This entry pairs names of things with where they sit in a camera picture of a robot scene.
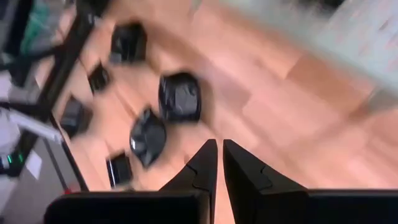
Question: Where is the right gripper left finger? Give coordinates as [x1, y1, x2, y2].
[159, 138, 218, 224]

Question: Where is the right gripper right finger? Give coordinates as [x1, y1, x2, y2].
[223, 139, 308, 224]

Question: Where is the black wavy square mini plate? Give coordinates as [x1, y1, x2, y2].
[109, 22, 147, 65]
[60, 95, 93, 138]

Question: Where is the black small square mini plate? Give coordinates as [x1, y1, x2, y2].
[88, 63, 110, 93]
[106, 151, 134, 189]

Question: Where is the black leaf-shaped mini plate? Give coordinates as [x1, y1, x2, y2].
[129, 106, 168, 168]
[157, 72, 202, 123]

